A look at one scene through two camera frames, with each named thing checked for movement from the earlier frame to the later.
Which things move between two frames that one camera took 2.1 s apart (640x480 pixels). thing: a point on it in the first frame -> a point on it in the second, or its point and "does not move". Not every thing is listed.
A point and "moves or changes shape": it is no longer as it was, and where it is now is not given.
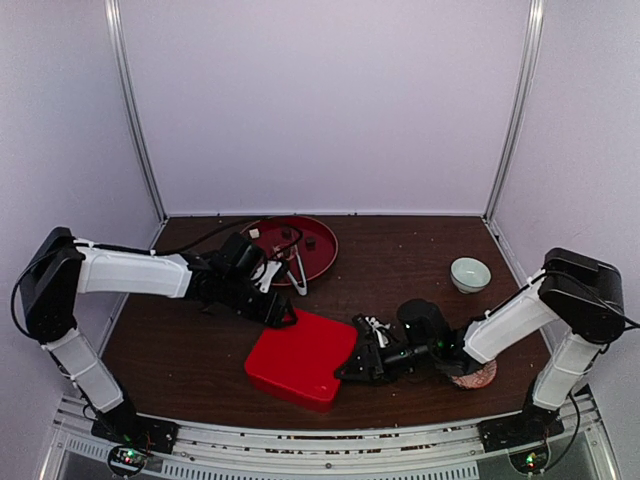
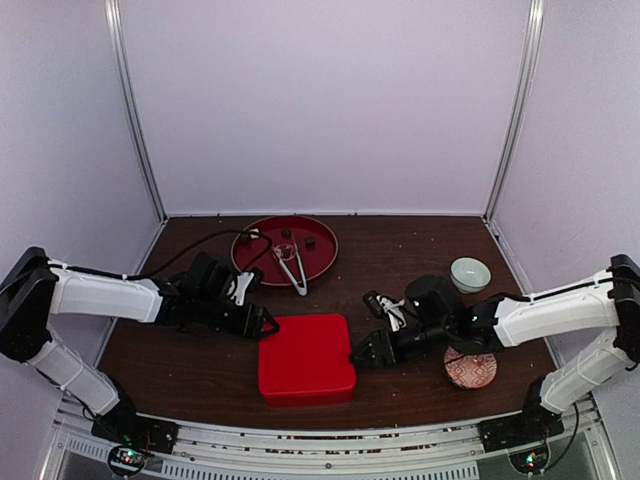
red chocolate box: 289,396 moves or changes shape
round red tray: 308,246 does not move
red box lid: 304,356 moves or changes shape
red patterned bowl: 480,378 does not move
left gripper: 267,311 -> 250,324
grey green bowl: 470,275 does not move
